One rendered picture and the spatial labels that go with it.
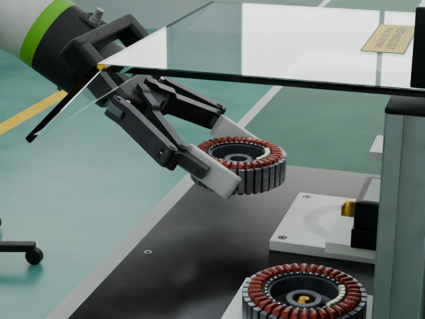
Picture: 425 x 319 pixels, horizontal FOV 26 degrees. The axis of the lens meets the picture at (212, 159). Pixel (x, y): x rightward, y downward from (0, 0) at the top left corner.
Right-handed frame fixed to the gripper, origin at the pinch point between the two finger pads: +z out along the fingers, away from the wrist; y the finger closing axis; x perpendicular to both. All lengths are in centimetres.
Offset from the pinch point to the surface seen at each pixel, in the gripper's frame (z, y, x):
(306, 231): 11.1, -4.1, 0.2
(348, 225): 12.5, -23.1, -12.1
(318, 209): 11.1, 2.6, 0.2
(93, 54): -10.9, -37.1, -18.2
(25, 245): -45, 119, 117
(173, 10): -112, 448, 149
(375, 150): 12.0, -2.4, -11.8
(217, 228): 2.7, -3.7, 6.6
